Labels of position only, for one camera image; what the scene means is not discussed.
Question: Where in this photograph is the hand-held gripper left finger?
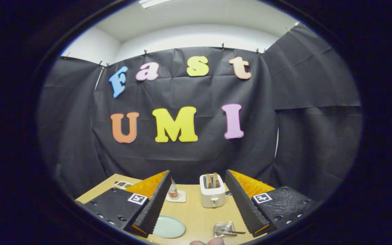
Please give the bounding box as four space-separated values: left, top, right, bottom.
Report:
75 170 172 239

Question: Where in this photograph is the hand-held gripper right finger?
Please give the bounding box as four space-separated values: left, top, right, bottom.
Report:
225 169 317 238

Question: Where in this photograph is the metal spoon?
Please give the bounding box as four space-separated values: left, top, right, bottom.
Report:
215 229 246 237

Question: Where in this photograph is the light green plate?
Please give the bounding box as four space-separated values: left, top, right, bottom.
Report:
152 215 186 239

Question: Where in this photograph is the clear red-capped water bottle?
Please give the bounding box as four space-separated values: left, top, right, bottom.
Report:
168 177 179 199

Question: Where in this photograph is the small metal tray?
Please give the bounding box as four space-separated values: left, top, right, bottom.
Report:
213 221 236 238

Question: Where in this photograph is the white square coaster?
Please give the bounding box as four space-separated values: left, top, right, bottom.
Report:
165 190 187 203

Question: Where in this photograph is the white toaster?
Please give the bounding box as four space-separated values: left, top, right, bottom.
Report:
199 173 226 208

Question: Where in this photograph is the black backdrop cloth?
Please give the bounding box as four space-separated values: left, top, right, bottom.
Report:
37 23 363 205

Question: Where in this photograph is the ceiling light panel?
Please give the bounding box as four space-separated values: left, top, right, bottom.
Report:
139 0 176 9

